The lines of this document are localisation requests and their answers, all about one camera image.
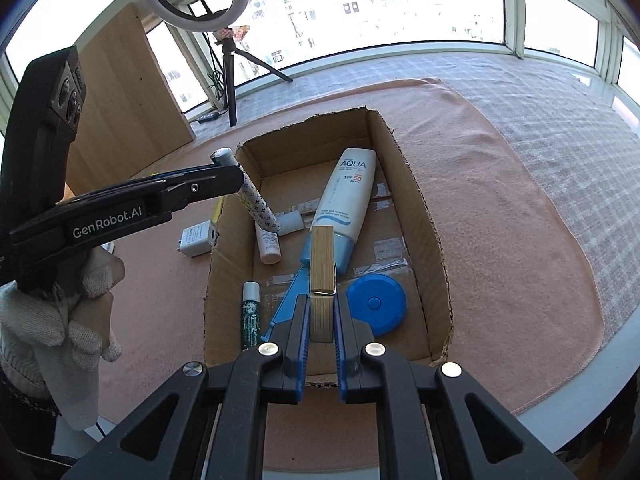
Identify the cardboard box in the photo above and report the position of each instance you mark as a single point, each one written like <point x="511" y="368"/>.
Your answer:
<point x="415" y="240"/>

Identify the white charger adapter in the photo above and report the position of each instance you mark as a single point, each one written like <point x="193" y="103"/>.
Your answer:
<point x="195" y="240"/>

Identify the small white bottle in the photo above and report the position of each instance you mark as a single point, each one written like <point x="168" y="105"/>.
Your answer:
<point x="270" y="250"/>

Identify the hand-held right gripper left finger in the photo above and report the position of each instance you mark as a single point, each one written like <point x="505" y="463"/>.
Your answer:
<point x="301" y="355"/>

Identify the black tripod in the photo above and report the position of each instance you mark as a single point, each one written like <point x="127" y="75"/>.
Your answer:
<point x="231" y="90"/>

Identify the white sunscreen tube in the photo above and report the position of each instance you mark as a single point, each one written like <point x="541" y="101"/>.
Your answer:
<point x="345" y="200"/>

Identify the black power strip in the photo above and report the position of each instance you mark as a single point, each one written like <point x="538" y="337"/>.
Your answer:
<point x="207" y="117"/>

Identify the blue round tape measure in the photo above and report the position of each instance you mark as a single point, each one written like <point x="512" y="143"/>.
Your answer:
<point x="375" y="305"/>

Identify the person's left hand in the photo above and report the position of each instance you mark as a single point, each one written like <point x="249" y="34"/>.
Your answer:
<point x="50" y="325"/>

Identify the pink towel mat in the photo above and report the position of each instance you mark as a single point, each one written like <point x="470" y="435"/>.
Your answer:
<point x="500" y="260"/>

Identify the white patterned lighter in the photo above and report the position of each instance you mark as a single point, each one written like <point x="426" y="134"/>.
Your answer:
<point x="257" y="205"/>

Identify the person's left forearm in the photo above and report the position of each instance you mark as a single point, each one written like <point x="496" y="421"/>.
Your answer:
<point x="20" y="420"/>

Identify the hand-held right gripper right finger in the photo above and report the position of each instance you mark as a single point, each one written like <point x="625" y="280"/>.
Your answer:
<point x="340" y="355"/>

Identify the green lip balm stick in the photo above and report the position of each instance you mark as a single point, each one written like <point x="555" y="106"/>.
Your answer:
<point x="250" y="320"/>

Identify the small white container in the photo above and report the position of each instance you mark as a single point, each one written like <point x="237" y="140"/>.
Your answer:
<point x="291" y="222"/>

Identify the wooden clothespin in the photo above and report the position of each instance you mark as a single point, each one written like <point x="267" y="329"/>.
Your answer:
<point x="322" y="270"/>

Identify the checked tablecloth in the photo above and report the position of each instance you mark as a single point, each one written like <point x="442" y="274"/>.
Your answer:
<point x="550" y="110"/>

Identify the blue plastic phone stand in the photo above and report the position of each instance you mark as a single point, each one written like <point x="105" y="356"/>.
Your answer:
<point x="295" y="295"/>

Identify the light wooden board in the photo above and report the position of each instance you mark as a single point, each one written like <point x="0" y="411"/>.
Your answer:
<point x="125" y="85"/>

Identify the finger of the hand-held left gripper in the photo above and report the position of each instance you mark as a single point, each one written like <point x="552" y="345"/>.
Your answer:
<point x="210" y="185"/>
<point x="175" y="176"/>

